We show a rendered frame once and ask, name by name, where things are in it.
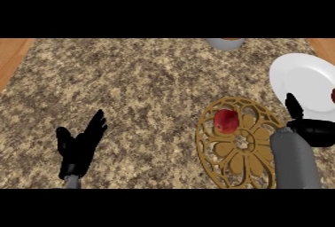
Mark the red bell pepper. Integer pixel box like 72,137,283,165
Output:
214,108,240,135

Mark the grey round pot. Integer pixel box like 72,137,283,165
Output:
203,38,244,51

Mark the gold round openwork placemat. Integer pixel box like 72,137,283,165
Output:
193,96,284,190

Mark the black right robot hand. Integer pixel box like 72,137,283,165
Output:
283,92,335,148

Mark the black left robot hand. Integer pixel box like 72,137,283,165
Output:
54,109,109,181

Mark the white round plate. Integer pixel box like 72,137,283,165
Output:
268,52,335,122

